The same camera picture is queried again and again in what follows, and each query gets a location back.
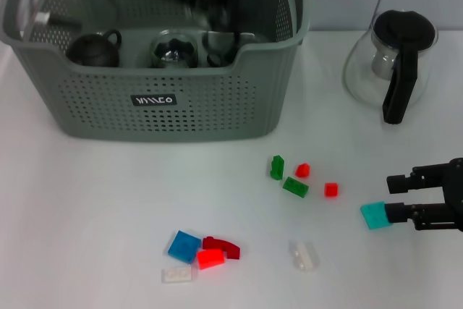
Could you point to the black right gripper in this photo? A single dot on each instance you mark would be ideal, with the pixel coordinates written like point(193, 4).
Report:
point(457, 193)

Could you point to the grey perforated storage basket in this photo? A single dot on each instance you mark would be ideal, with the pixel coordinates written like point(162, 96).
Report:
point(162, 106)

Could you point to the teal square plate brick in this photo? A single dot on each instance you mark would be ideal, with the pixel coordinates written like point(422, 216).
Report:
point(372, 215)

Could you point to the small red cube brick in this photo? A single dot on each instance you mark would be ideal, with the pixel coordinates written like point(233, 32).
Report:
point(331, 189)

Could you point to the black clay teapot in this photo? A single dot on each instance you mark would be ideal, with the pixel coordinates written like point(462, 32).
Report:
point(90, 50)

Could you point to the small red sloped brick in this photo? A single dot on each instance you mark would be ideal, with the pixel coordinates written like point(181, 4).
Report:
point(303, 170)

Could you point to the flat green toy brick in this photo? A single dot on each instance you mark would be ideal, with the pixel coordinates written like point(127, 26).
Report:
point(296, 186)

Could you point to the translucent white toy brick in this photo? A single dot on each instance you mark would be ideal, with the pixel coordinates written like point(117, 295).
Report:
point(305, 258)

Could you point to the glass pitcher black lid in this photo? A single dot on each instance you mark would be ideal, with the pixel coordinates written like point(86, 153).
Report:
point(401, 81)

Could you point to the tall green toy brick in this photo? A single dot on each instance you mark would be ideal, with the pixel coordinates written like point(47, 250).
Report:
point(278, 166)

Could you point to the dark red curved brick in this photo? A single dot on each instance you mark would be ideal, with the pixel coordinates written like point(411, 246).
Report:
point(231, 250)

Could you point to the bright red toy brick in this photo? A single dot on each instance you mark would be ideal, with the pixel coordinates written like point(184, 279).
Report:
point(210, 259)

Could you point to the blue square plate brick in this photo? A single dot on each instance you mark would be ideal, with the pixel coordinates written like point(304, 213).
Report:
point(184, 246)

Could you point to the white two-stud plate brick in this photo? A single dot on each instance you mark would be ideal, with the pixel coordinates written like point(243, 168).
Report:
point(177, 274)

